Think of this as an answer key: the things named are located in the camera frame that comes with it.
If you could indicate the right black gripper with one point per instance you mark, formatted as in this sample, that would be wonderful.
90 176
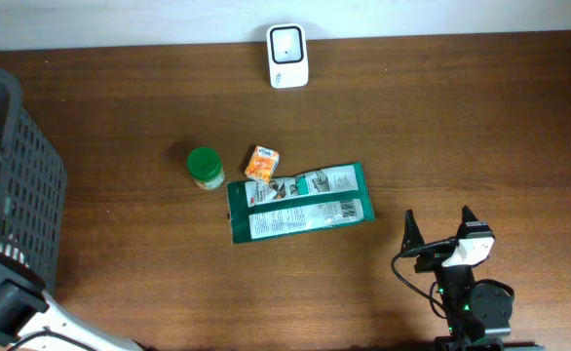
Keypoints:
413 234

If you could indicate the green white wipes packet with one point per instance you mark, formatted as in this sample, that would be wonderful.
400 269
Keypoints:
331 197

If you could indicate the orange small tissue pack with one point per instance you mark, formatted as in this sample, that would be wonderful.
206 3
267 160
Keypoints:
262 164

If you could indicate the green lid small jar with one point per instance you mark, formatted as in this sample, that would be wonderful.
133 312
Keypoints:
205 167

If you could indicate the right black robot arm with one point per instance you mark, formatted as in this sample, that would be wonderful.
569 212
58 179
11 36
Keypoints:
477 312

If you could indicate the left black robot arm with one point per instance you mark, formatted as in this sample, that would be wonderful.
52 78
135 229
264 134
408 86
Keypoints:
30 318

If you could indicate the white barcode scanner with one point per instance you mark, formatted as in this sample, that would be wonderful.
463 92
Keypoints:
288 58

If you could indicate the grey plastic mesh basket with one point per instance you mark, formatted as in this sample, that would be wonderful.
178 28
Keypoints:
32 185

